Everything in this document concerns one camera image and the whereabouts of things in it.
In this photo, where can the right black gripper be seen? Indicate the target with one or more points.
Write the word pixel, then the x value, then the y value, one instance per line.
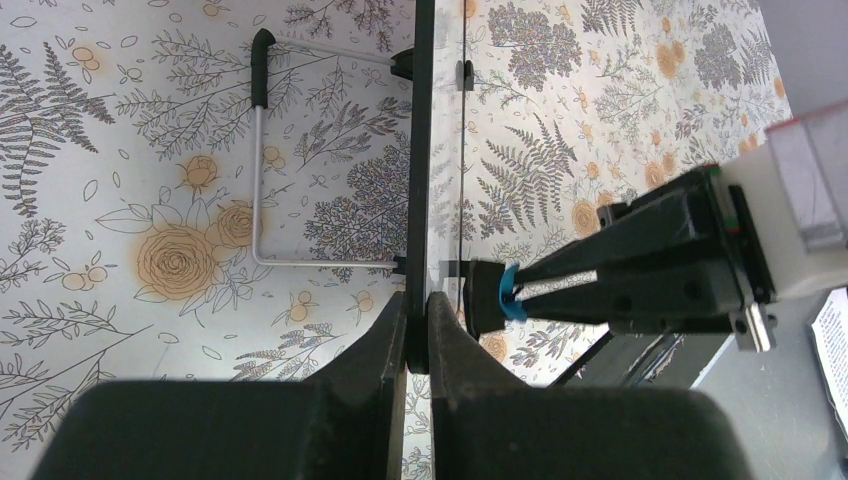
pixel 697 215

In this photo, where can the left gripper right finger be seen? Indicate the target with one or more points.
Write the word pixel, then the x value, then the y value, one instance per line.
pixel 488 424

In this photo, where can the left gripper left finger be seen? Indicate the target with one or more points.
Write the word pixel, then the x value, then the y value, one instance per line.
pixel 344 421

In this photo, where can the blue black whiteboard eraser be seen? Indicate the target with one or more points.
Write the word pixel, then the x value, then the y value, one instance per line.
pixel 490 297

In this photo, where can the white board black frame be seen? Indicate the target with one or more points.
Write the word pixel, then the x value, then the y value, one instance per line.
pixel 420 166

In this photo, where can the floral table cloth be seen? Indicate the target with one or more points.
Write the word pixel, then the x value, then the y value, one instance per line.
pixel 206 189

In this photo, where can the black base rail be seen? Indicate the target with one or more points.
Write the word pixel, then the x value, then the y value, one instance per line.
pixel 662 361

